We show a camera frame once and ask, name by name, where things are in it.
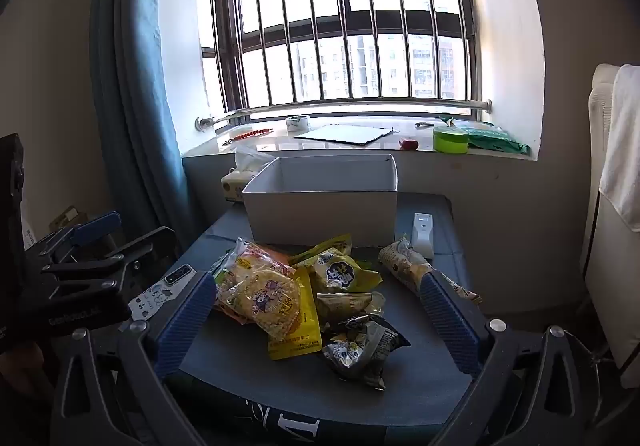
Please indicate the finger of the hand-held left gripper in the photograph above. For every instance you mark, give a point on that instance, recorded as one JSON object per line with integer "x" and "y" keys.
{"x": 95, "y": 227}
{"x": 135, "y": 251}

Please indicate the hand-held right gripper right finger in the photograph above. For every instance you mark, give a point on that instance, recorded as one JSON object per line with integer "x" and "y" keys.
{"x": 450, "y": 326}

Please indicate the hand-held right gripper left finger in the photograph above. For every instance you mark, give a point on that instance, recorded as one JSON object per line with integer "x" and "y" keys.
{"x": 185, "y": 316}

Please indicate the orange snack packet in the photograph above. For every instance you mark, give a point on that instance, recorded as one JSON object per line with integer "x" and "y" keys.
{"x": 230, "y": 312}

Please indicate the white printed snack packet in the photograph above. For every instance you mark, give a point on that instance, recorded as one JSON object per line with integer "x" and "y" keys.
{"x": 405, "y": 266}

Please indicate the black silver snack packet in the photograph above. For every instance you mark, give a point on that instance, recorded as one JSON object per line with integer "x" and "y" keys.
{"x": 360, "y": 351}

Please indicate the olive snack packet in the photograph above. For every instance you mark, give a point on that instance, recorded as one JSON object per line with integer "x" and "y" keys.
{"x": 345, "y": 308}

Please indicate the yellow puffed snack packet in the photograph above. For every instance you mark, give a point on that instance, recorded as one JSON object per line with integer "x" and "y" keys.
{"x": 335, "y": 271}

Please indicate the white cardboard box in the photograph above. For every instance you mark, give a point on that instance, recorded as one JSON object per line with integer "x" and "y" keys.
{"x": 320, "y": 206}

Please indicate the brown cardboard box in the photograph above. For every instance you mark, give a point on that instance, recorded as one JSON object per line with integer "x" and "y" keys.
{"x": 67, "y": 218}

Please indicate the white smartphone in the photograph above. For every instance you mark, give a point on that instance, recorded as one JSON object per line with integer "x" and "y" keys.
{"x": 157, "y": 293}

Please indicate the white remote control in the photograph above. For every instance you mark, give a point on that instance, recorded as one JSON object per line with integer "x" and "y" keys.
{"x": 422, "y": 233}

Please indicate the white tissue pack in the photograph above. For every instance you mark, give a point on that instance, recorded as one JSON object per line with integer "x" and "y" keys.
{"x": 237, "y": 178}

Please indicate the blue curtain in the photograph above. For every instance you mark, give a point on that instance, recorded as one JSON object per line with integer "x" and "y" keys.
{"x": 140, "y": 101}

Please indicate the orange beaded tool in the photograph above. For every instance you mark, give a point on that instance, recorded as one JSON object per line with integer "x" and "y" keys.
{"x": 247, "y": 134}

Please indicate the green tape roll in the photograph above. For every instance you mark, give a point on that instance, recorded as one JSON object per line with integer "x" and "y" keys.
{"x": 450, "y": 140}

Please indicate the small red object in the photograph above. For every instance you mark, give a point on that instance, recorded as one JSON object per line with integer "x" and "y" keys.
{"x": 409, "y": 144}

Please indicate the green plastic bag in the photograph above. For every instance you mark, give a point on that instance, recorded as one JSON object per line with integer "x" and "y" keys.
{"x": 495, "y": 139}

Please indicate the clear tape roll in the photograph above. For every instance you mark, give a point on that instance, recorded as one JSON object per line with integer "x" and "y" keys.
{"x": 298, "y": 124}

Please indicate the white flat board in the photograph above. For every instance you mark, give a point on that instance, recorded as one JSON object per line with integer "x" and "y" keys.
{"x": 345, "y": 135}

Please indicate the white towel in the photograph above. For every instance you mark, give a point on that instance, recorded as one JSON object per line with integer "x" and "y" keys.
{"x": 622, "y": 146}

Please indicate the metal window guard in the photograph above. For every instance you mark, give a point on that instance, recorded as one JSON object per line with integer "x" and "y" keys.
{"x": 350, "y": 26}

